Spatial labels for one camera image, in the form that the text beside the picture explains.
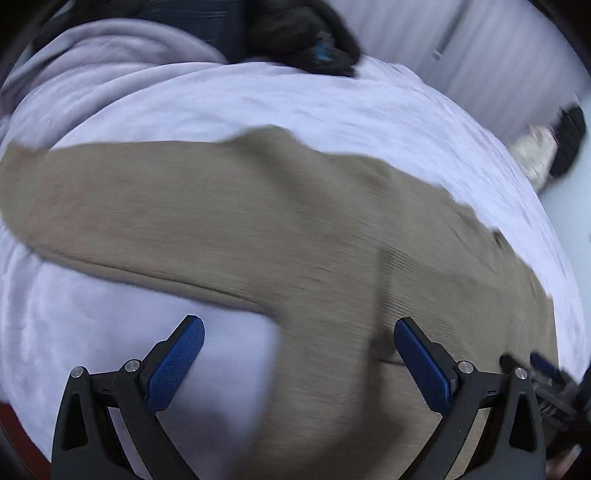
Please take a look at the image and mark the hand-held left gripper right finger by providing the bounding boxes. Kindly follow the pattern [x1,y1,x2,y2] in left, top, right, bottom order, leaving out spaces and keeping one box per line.
[392,316,548,480]

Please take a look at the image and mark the lavender fleece blanket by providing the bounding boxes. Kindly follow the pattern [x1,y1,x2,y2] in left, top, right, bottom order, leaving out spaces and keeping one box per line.
[0,18,587,467]

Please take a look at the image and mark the dark blue jeans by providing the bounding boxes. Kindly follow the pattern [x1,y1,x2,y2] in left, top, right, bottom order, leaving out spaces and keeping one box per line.
[134,0,252,64]

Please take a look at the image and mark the tan knit sweater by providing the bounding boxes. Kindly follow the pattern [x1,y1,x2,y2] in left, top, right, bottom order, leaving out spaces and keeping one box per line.
[0,126,559,480]

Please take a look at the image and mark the black jacket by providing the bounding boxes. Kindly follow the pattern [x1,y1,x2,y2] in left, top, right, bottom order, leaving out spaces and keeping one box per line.
[247,0,363,78]

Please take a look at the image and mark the cream puffer jacket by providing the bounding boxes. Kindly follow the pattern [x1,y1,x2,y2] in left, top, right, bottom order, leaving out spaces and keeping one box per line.
[508,124,561,191]

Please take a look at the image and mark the white pleated curtain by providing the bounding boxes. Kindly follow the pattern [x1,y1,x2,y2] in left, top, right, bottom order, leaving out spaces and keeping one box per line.
[330,0,591,195]

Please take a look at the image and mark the black cloth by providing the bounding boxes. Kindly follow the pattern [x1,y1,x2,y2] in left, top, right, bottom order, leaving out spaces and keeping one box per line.
[549,105,588,179]

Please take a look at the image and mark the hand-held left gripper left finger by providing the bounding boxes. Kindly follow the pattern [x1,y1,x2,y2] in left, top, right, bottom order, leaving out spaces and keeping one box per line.
[51,315,206,480]

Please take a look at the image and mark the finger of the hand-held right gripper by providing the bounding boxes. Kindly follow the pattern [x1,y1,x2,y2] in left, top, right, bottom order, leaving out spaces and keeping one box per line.
[529,352,572,387]

